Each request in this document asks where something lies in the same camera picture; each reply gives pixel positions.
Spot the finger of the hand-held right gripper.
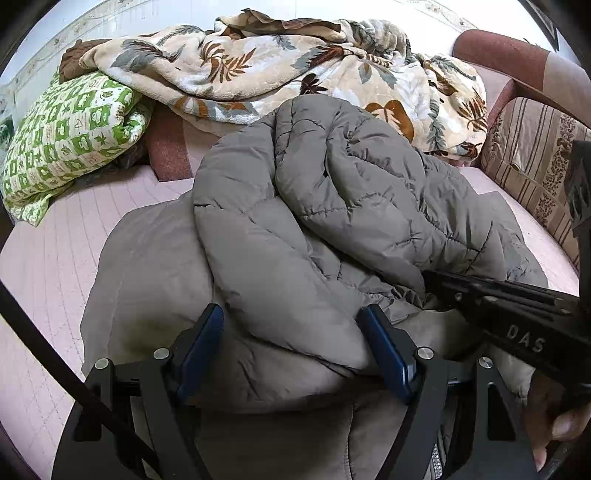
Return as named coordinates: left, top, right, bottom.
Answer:
left=422, top=270, right=580, bottom=315

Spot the green white patterned pillow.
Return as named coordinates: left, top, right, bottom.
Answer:
left=0, top=69, right=155, bottom=227

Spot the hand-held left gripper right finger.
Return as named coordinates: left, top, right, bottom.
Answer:
left=356, top=304, right=539, bottom=480

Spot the black cable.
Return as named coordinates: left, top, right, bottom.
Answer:
left=0, top=281, right=158, bottom=467

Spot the pink brown sofa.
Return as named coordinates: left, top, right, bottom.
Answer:
left=145, top=28, right=591, bottom=183

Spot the leaf print fleece blanket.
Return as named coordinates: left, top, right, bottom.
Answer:
left=59, top=8, right=488, bottom=160

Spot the striped floral sofa cushion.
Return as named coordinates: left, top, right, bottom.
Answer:
left=480, top=96, right=591, bottom=273

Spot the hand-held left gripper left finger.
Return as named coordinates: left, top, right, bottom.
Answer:
left=51, top=303, right=225, bottom=480

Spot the person's right hand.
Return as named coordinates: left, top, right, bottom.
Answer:
left=526, top=369, right=591, bottom=472

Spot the grey puffer jacket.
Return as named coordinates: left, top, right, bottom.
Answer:
left=79, top=95, right=550, bottom=480

